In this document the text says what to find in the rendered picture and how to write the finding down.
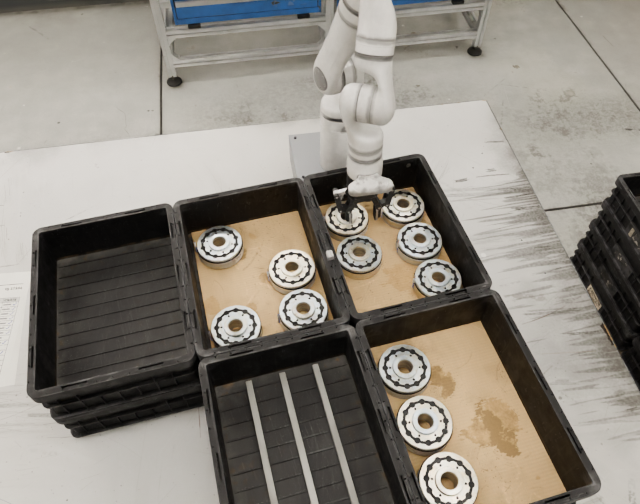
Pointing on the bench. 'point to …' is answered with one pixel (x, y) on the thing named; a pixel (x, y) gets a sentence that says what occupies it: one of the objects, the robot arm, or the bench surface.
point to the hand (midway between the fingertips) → (362, 215)
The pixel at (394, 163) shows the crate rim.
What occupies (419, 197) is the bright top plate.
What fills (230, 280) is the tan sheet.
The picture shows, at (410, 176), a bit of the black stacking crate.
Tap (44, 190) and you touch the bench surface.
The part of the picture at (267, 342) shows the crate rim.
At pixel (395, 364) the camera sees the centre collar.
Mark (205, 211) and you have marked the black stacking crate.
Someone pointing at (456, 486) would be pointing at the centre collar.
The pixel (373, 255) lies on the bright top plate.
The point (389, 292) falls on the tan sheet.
